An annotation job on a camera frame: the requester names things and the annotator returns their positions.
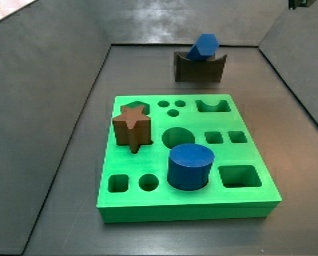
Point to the blue cylinder block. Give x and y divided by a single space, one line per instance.
190 161

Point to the brown star block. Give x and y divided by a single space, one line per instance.
133 128

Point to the dark curved holder stand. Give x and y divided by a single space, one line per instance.
198 71

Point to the blue hexagon prism block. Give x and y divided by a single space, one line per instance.
204 48

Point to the green shape sorter board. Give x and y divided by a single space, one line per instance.
136 193

